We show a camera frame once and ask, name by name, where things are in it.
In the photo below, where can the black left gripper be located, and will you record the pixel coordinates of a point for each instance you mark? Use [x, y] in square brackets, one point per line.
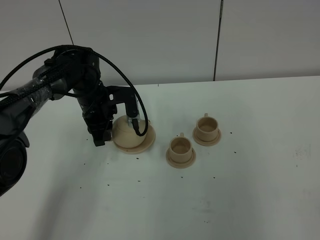
[97, 111]

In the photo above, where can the beige ceramic teapot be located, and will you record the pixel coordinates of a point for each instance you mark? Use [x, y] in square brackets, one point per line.
[125, 135]

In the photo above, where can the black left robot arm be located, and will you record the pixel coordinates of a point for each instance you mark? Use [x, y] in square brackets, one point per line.
[72, 71]

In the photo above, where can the beige teapot saucer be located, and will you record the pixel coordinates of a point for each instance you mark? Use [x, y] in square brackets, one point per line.
[148, 141]

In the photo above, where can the near beige teacup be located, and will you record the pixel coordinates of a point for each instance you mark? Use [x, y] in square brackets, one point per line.
[180, 149]

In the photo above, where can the beige teacup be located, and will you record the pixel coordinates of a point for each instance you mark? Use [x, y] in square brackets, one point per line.
[207, 128]
[180, 149]

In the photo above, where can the near beige cup saucer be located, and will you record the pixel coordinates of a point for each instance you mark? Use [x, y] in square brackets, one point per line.
[172, 161]

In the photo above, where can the beige cup saucer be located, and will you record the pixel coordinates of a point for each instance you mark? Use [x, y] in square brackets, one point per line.
[206, 143]
[172, 161]

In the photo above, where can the far beige teacup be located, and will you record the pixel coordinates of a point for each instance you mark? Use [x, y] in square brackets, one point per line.
[207, 128]

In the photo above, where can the far beige cup saucer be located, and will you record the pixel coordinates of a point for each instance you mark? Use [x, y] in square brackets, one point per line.
[206, 143]

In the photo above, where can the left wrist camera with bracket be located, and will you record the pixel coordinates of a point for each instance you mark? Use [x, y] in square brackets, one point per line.
[123, 95]

